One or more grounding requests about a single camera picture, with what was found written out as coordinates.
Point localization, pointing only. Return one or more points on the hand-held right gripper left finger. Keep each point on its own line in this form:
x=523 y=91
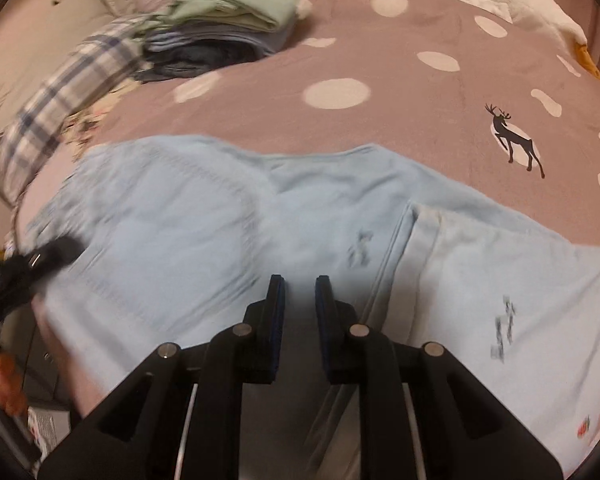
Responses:
x=278 y=312

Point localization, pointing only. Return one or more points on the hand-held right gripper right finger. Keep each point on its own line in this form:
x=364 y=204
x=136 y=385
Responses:
x=322 y=312

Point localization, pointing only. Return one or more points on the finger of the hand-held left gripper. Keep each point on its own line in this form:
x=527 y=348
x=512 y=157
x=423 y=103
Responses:
x=55 y=255

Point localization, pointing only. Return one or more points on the light blue strawberry print pants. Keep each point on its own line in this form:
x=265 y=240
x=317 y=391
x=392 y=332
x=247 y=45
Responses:
x=190 y=240

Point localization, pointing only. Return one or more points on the person's left hand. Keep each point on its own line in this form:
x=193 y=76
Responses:
x=9 y=380

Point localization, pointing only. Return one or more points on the cartoon print sheet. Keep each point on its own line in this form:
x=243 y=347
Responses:
x=95 y=120

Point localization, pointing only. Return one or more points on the white printed carton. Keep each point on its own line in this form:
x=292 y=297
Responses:
x=47 y=427

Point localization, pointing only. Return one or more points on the plaid pillow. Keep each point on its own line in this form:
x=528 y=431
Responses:
x=65 y=95

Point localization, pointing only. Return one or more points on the beige padded headboard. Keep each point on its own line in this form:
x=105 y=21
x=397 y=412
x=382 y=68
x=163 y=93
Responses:
x=25 y=45

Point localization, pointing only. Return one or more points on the dark folded jeans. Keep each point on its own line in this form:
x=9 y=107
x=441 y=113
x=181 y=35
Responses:
x=190 y=62

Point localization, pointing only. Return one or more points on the pink polka dot blanket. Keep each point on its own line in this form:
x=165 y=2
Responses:
x=379 y=60

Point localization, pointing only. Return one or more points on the blue folded garment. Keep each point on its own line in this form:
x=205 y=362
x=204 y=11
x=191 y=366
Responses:
x=220 y=37

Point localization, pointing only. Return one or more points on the green folded garment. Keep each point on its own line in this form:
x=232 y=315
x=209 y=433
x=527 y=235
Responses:
x=230 y=2

